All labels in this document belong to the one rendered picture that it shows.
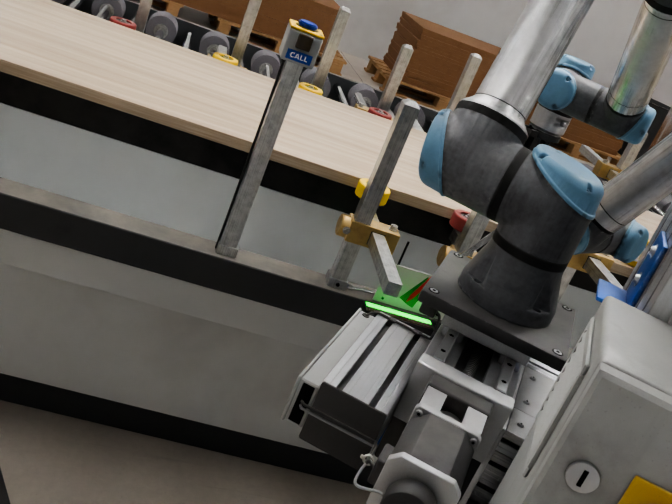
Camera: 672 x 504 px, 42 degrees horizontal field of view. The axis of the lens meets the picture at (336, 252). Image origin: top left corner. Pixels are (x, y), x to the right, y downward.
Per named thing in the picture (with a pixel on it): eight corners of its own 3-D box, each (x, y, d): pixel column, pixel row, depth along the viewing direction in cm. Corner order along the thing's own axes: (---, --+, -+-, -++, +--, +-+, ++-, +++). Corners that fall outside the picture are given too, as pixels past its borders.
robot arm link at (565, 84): (599, 86, 157) (607, 84, 167) (543, 60, 160) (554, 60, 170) (579, 125, 160) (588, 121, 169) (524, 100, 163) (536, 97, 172)
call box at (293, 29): (311, 73, 173) (325, 36, 170) (278, 61, 171) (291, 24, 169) (308, 65, 179) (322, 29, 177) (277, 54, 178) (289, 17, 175)
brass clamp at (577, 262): (605, 280, 201) (616, 261, 199) (555, 264, 198) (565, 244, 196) (596, 268, 207) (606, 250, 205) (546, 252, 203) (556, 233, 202)
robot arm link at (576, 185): (563, 272, 120) (609, 186, 115) (477, 227, 124) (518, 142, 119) (577, 254, 131) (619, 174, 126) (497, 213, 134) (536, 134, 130)
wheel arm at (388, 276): (396, 302, 171) (404, 283, 170) (380, 297, 170) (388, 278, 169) (367, 216, 210) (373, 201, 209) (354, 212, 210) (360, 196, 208)
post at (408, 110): (338, 299, 198) (421, 105, 180) (324, 295, 197) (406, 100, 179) (337, 292, 201) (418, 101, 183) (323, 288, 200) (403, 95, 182)
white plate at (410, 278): (474, 330, 204) (492, 294, 200) (372, 300, 198) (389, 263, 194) (473, 329, 204) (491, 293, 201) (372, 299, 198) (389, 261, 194)
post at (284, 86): (235, 258, 190) (306, 66, 174) (214, 252, 189) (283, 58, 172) (235, 250, 194) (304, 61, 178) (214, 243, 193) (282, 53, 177)
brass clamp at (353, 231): (392, 257, 193) (401, 237, 191) (336, 239, 190) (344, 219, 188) (388, 245, 198) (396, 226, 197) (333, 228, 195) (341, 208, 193)
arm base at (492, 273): (545, 340, 122) (578, 281, 119) (449, 292, 125) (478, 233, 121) (554, 306, 136) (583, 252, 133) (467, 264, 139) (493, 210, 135)
